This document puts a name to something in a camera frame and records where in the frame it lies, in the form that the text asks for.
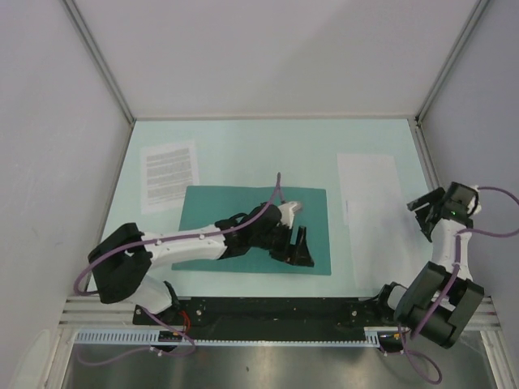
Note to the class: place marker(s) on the printed white paper sheet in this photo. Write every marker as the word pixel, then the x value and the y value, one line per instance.
pixel 166 170

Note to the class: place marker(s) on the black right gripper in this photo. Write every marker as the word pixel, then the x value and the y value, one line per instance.
pixel 427 198

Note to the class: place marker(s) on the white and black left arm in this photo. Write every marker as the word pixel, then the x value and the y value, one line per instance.
pixel 122 263

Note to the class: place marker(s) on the teal folder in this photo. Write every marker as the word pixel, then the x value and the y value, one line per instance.
pixel 205 205

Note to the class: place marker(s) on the aluminium frame rail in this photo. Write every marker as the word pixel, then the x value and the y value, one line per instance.
pixel 90 312

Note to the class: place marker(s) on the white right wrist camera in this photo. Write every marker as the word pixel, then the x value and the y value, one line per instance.
pixel 474 206

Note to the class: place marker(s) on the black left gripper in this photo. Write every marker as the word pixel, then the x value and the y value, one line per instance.
pixel 298 256

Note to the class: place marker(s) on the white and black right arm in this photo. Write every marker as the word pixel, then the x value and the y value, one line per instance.
pixel 443 297

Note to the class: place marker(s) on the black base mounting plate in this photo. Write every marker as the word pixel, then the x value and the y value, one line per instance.
pixel 301 319

